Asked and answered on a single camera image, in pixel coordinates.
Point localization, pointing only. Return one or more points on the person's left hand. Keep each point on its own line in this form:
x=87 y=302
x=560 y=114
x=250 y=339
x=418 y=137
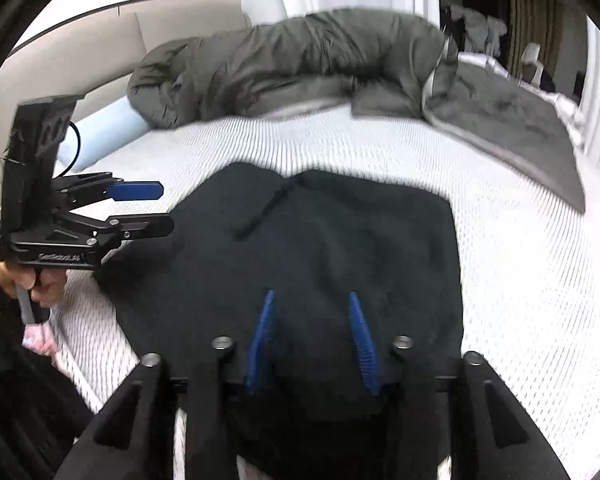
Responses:
x=52 y=292

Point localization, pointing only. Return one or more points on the beige padded headboard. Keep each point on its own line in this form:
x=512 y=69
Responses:
x=95 y=60

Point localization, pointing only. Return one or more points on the pink cloth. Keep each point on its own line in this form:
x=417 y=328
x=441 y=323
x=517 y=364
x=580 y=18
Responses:
x=37 y=337

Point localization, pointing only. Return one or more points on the person's dark clothing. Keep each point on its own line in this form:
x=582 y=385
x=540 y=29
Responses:
x=15 y=400

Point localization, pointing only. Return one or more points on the black pants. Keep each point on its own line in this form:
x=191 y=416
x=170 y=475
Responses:
x=330 y=240

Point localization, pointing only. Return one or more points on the light blue pillow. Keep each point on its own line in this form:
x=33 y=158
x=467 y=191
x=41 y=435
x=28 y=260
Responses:
x=110 y=132

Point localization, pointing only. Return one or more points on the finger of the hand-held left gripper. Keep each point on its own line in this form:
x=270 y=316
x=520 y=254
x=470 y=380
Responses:
x=135 y=190
x=145 y=225

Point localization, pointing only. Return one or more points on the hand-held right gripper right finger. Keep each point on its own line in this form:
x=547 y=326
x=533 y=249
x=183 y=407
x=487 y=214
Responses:
x=364 y=340

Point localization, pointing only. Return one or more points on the white office chair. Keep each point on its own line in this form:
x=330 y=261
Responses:
x=530 y=60

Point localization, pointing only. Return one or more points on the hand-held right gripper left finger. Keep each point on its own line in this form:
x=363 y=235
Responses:
x=260 y=340

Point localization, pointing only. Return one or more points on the grey duvet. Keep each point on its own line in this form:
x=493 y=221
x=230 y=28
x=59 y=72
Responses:
x=300 y=65

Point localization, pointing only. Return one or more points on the olive striped curtain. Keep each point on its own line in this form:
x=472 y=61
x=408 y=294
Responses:
x=535 y=25

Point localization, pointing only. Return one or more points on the grey clothes on rack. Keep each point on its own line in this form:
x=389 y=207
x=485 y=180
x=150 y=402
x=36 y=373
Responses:
x=475 y=25

